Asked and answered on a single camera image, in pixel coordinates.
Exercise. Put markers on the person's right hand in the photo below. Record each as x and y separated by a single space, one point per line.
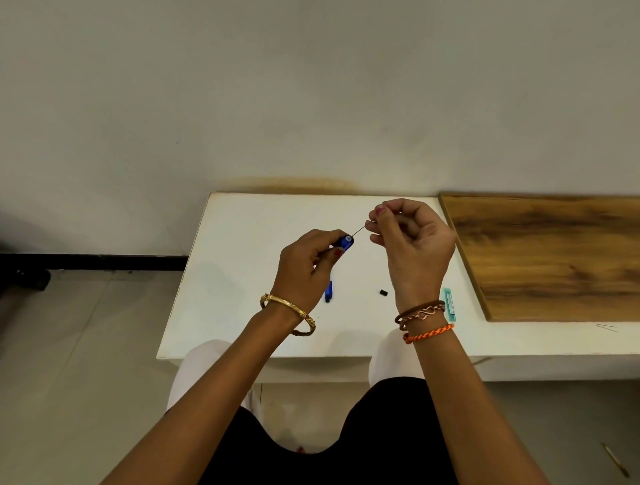
420 250

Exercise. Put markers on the person's left hand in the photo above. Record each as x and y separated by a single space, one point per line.
300 272

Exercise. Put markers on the blue mechanical pencil handled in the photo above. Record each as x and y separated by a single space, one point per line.
346 242

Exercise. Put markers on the green lead refill case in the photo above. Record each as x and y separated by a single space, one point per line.
450 305

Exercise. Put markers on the thin pencil lead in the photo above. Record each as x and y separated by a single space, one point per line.
360 229

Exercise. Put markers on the person's left forearm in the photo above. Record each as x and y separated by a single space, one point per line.
210 414

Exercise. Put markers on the person's right forearm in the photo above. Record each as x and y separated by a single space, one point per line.
470 414

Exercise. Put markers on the gold bangle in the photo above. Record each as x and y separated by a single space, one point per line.
285 303

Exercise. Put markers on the white trousers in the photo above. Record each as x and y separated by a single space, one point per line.
200 365

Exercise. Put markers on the wooden board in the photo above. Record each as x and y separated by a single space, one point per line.
560 260

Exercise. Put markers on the black tunic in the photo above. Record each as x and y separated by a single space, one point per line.
360 439

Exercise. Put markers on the black skirting strip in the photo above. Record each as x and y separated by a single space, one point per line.
100 262

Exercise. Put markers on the thin dark leads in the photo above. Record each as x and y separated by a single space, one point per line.
606 327

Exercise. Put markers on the black object on floor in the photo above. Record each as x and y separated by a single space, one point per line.
25 281

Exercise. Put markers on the small wooden stick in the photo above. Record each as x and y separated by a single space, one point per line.
616 460

